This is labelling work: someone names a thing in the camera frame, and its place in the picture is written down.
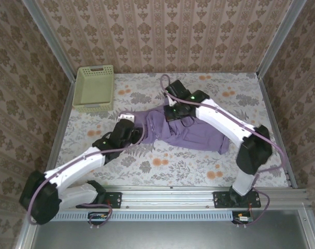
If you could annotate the purple t-shirt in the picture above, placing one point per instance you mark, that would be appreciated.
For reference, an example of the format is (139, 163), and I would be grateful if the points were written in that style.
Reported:
(188, 137)

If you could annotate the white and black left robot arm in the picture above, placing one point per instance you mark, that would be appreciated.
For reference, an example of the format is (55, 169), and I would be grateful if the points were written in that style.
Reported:
(77, 163)

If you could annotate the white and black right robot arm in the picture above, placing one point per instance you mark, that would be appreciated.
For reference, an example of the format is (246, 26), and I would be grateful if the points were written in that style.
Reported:
(225, 122)

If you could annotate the green plastic basket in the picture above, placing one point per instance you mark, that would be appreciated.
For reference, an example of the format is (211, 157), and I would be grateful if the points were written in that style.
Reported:
(92, 88)

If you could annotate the floral tablecloth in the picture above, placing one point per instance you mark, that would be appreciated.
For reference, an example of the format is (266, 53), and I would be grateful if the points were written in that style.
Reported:
(173, 168)

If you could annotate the small circuit board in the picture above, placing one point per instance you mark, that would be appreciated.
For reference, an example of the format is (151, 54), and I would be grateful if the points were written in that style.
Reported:
(98, 216)
(244, 218)

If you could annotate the grey metal panel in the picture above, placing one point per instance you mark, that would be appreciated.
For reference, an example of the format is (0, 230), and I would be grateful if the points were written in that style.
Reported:
(168, 236)

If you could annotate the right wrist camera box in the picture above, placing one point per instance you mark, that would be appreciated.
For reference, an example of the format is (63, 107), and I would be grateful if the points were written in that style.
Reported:
(172, 103)

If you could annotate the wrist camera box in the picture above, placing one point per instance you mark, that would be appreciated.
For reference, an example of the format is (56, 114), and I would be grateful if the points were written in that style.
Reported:
(126, 117)
(172, 103)

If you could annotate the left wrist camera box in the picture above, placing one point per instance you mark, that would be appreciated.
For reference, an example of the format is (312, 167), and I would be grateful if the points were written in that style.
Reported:
(126, 117)

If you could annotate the aluminium table side rail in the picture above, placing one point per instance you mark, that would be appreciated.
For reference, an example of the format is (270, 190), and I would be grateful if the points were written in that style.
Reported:
(272, 114)
(64, 119)

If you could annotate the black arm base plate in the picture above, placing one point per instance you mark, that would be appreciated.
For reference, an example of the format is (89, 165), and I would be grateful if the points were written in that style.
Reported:
(113, 199)
(221, 199)

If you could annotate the aluminium mounting rail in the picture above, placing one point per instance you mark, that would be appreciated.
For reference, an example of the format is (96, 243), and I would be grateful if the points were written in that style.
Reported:
(168, 197)

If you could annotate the aluminium frame post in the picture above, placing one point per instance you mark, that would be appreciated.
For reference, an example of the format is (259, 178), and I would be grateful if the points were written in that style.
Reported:
(51, 41)
(281, 41)

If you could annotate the aluminium lower frame bar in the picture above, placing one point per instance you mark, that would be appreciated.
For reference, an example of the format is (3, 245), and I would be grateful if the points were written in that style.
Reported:
(313, 228)
(21, 233)

